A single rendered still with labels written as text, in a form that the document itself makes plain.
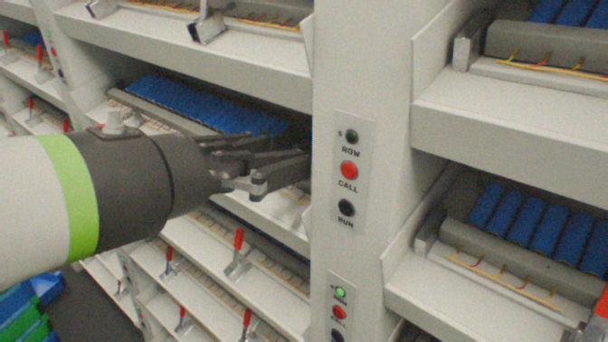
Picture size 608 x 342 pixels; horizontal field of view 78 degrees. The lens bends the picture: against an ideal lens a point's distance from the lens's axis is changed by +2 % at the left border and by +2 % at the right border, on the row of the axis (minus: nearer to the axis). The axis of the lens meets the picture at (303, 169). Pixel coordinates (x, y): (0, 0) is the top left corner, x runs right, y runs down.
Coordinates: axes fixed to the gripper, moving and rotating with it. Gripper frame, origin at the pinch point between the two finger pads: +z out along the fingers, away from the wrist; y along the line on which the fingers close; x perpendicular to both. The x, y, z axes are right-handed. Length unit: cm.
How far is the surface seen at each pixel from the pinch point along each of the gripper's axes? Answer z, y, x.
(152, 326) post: 12, 54, 75
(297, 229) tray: -3.4, -4.0, 8.6
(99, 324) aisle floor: 12, 90, 100
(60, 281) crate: 9, 118, 96
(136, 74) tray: 7, 54, 1
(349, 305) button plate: -3.0, -12.7, 14.3
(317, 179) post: -6.1, -7.5, 0.1
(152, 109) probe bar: 0.2, 34.9, 3.7
